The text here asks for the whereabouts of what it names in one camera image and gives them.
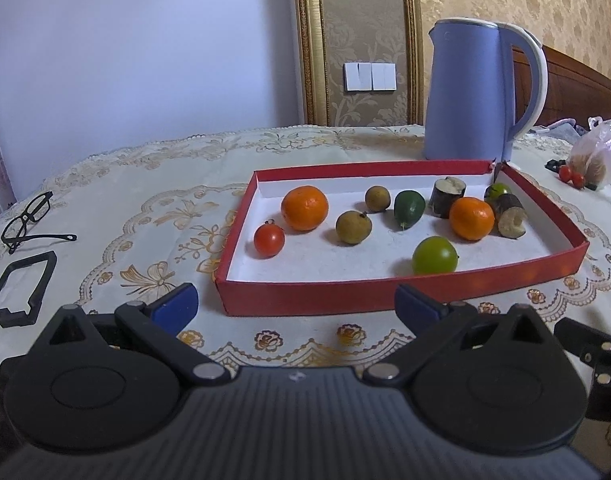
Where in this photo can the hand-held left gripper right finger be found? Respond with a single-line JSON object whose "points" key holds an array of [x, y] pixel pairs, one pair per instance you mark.
{"points": [[410, 305]]}

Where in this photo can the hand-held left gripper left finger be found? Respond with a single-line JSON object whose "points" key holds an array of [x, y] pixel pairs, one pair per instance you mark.
{"points": [[178, 307]]}

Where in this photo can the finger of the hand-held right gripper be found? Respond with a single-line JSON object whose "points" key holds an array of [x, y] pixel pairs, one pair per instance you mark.
{"points": [[573, 332]]}

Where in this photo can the yellow-green plum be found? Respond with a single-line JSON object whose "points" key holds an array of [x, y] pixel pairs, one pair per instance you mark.
{"points": [[498, 191], [435, 256]]}

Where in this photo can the brown longan fruit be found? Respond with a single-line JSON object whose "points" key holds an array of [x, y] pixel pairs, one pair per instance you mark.
{"points": [[354, 228], [377, 199]]}

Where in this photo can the dark green fruit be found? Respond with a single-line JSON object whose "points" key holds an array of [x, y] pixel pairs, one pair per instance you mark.
{"points": [[409, 207]]}

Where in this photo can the red cardboard box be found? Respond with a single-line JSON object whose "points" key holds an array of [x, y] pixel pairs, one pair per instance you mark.
{"points": [[310, 297]]}

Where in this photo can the orange mandarin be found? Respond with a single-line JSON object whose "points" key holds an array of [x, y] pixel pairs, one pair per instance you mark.
{"points": [[471, 219], [305, 208]]}

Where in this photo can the dark sugarcane piece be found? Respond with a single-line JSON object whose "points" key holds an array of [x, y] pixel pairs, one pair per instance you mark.
{"points": [[510, 216], [445, 197]]}

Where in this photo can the embroidered cream tablecloth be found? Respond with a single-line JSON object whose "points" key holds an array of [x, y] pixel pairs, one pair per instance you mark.
{"points": [[135, 175]]}

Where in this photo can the small red cherry tomato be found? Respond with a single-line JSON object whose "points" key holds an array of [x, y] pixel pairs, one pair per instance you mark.
{"points": [[578, 180], [565, 173]]}

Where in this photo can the small black object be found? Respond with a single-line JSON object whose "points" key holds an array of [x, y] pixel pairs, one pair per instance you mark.
{"points": [[554, 164]]}

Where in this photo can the black eyeglasses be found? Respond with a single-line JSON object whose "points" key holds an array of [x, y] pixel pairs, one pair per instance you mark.
{"points": [[32, 212]]}

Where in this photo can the clear plastic bag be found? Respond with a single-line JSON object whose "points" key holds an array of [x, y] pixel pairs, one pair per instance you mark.
{"points": [[598, 152]]}

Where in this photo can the grey cloth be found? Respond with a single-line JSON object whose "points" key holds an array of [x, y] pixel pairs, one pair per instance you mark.
{"points": [[560, 127]]}

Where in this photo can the blue electric kettle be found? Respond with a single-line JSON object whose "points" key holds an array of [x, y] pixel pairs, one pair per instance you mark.
{"points": [[465, 100]]}

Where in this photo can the brown wooden headboard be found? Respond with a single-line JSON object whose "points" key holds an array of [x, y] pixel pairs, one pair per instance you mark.
{"points": [[575, 90]]}

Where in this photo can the black rectangular plastic frame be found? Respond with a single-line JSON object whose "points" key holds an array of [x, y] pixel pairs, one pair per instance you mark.
{"points": [[45, 272]]}

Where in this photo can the white wall light switch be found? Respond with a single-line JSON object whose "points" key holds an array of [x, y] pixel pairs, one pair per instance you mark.
{"points": [[369, 76]]}

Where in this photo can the gold ornate wall frame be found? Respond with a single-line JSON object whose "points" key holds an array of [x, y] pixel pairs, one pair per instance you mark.
{"points": [[310, 45]]}

